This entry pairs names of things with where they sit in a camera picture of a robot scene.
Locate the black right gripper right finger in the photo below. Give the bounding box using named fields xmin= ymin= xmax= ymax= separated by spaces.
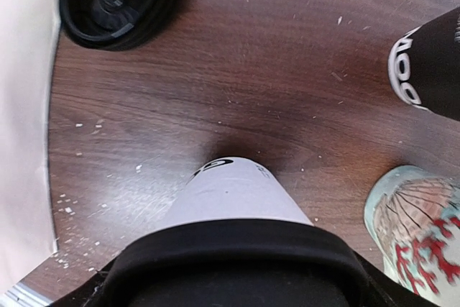
xmin=356 ymin=255 xmax=438 ymax=307

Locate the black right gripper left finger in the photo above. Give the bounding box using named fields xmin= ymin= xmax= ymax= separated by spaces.
xmin=50 ymin=260 xmax=115 ymax=307

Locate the black plastic cup lid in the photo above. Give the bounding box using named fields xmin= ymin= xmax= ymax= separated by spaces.
xmin=95 ymin=219 xmax=369 ymax=306

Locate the blue checkered paper bag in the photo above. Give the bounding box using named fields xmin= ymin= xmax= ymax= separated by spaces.
xmin=1 ymin=0 xmax=60 ymax=292

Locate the white paper coffee cup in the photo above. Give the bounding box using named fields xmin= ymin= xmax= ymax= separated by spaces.
xmin=157 ymin=157 xmax=313 ymax=229

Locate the ceramic mug with coral print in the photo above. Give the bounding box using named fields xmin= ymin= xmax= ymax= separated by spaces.
xmin=364 ymin=165 xmax=459 ymax=306

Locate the white paper cup stack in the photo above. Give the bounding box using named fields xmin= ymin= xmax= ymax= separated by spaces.
xmin=387 ymin=8 xmax=459 ymax=121

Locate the black cup lid stack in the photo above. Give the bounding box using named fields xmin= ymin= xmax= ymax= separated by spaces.
xmin=59 ymin=0 xmax=180 ymax=51

